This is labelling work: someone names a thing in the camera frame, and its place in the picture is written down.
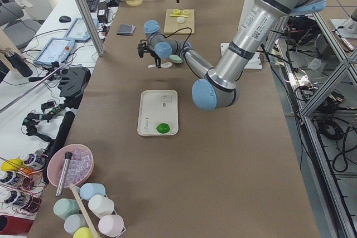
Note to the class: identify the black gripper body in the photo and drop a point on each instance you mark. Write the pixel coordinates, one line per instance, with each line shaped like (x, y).
(154, 54)

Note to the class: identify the white ceramic spoon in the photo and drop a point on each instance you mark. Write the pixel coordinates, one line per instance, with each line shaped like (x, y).
(163, 65)

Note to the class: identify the mint green bowl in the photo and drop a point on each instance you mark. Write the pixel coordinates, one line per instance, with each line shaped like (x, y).
(176, 59)

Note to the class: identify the pink bowl with ice cubes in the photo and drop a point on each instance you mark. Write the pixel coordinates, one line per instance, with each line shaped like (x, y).
(80, 167)

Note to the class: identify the metal tube in bowl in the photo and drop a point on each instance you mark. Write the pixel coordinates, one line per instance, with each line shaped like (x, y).
(60, 186)

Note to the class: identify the grey folded cloth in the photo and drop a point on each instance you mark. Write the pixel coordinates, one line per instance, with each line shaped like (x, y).
(126, 30)

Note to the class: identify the yellow plastic knife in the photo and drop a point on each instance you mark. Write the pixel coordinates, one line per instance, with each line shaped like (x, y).
(179, 15)

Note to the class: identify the bamboo cutting board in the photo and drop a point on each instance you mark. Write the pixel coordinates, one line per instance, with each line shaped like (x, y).
(171, 25)

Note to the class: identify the cream rabbit tray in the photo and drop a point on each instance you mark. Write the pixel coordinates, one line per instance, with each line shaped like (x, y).
(157, 106)

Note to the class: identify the teach pendant tablet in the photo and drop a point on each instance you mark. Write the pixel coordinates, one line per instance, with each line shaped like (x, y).
(56, 50)
(78, 31)

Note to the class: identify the green lime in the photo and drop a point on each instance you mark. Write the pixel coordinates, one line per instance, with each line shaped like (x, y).
(163, 128)

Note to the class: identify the computer mouse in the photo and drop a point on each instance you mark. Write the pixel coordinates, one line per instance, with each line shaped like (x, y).
(64, 19)

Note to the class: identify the light blue cup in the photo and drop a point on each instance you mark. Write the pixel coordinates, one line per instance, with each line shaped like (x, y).
(88, 190)

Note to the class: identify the white cup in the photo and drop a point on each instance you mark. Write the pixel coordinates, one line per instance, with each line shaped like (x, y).
(101, 206)

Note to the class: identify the pink cup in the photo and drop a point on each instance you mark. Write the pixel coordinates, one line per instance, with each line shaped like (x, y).
(111, 225)

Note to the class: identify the green cup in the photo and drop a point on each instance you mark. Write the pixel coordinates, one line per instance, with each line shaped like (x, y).
(65, 207)

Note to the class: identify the grey cup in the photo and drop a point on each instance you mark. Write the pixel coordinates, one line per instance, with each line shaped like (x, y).
(73, 223)

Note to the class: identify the yellow cup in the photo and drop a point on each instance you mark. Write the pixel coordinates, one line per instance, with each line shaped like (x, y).
(83, 232)

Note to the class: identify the lemon slice near handle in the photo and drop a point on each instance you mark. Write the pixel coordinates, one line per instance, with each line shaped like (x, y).
(176, 11)

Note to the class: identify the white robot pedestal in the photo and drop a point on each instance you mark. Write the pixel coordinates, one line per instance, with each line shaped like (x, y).
(256, 20)

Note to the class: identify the white wire cup rack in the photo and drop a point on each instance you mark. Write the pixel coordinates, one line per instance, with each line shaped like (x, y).
(110, 223)

